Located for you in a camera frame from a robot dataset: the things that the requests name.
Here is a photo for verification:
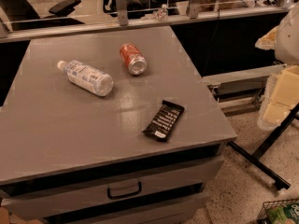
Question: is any small bottle on ledge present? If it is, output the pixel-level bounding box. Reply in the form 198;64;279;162
153;4;168;21

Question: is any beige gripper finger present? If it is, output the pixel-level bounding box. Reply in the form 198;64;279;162
257;65;299;131
255;27;278;50

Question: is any grey cabinet with drawers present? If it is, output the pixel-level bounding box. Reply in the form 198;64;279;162
0;27;235;224

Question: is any wire basket with green bag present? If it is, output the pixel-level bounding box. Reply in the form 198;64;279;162
256;198;299;224

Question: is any black office chair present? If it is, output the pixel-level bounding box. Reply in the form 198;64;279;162
0;0;84;32

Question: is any red coke can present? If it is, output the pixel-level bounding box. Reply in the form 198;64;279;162
120;43;147;76

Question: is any black drawer handle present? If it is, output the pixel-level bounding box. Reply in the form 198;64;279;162
107;181;143;200

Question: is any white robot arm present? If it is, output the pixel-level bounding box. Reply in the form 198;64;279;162
255;4;299;131

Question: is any clear plastic water bottle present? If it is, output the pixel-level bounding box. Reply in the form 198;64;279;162
57;61;114;97

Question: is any grey metal railing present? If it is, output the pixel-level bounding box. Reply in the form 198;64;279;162
0;0;295;43

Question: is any black metal floor stand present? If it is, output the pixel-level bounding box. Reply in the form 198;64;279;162
227;103;299;191

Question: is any black snack bar wrapper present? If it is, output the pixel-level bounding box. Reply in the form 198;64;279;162
143;100;185;142

